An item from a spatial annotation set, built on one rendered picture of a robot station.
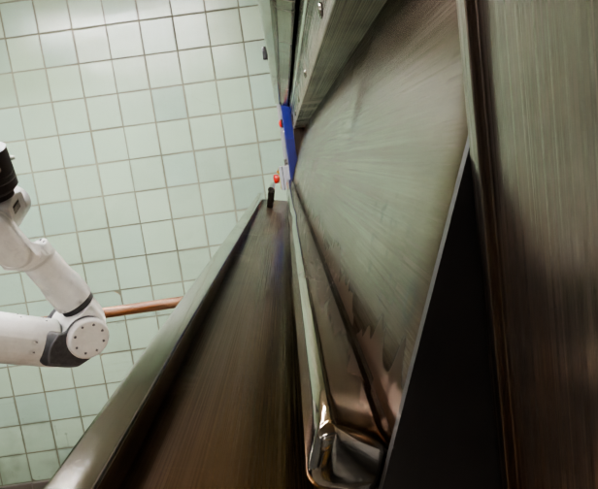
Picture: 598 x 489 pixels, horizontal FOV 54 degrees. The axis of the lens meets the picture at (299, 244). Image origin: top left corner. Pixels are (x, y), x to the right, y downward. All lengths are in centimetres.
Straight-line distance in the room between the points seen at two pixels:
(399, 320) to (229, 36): 275
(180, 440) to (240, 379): 8
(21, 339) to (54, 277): 12
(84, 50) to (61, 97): 24
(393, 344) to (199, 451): 14
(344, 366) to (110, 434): 11
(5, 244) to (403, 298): 96
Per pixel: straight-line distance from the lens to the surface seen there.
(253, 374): 38
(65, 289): 116
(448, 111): 18
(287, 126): 201
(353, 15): 43
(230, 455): 29
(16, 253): 110
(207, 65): 289
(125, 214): 295
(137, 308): 168
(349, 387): 18
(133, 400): 29
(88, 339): 117
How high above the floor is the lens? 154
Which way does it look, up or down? 8 degrees down
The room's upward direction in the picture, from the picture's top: 8 degrees counter-clockwise
